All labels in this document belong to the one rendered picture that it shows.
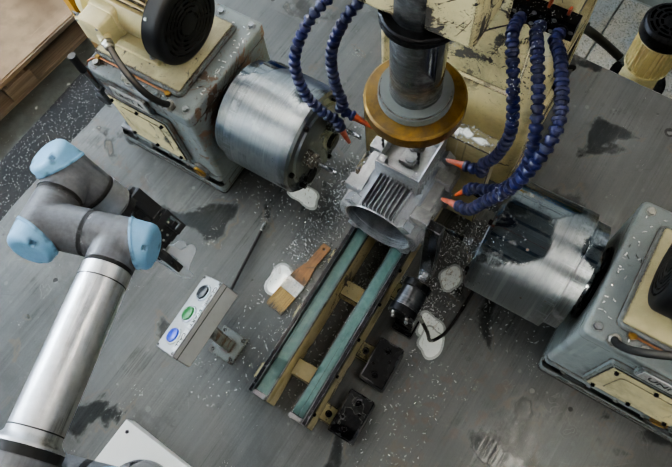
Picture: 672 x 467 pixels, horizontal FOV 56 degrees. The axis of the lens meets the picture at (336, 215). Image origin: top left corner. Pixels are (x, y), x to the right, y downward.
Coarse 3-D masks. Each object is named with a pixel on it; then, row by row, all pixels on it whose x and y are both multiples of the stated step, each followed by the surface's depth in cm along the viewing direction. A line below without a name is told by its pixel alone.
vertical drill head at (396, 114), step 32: (416, 0) 82; (384, 64) 112; (416, 64) 94; (448, 64) 111; (384, 96) 107; (416, 96) 102; (448, 96) 106; (384, 128) 107; (416, 128) 107; (448, 128) 106
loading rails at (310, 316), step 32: (352, 256) 143; (320, 288) 141; (352, 288) 148; (384, 288) 138; (320, 320) 143; (352, 320) 137; (288, 352) 136; (352, 352) 138; (256, 384) 133; (320, 384) 133; (320, 416) 140
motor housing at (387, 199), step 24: (456, 168) 135; (360, 192) 132; (384, 192) 129; (408, 192) 129; (432, 192) 132; (360, 216) 141; (384, 216) 127; (408, 216) 129; (384, 240) 141; (408, 240) 131
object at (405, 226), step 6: (444, 156) 132; (450, 156) 132; (444, 162) 133; (354, 192) 130; (348, 198) 130; (354, 198) 130; (360, 198) 130; (354, 204) 130; (402, 222) 127; (408, 222) 127; (402, 228) 126; (408, 228) 127; (402, 252) 139; (408, 252) 138
